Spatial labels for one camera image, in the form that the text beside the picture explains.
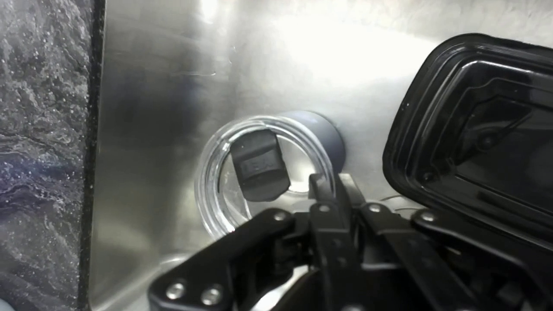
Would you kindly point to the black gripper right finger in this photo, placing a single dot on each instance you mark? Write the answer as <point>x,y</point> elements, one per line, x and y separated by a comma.
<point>449,269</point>

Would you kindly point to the black plastic food container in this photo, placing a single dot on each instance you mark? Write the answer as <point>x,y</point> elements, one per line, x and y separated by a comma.
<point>477,126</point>

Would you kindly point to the clear lid black slider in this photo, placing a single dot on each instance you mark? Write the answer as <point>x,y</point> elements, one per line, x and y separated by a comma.
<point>259,164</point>

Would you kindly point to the stainless steel sink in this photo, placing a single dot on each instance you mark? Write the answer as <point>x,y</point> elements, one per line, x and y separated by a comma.
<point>173,86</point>

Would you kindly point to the dark blue steel thermos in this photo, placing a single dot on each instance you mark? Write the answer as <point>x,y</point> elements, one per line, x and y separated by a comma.
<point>328,135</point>

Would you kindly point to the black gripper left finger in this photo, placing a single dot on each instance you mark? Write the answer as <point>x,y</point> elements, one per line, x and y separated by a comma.
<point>230,264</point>

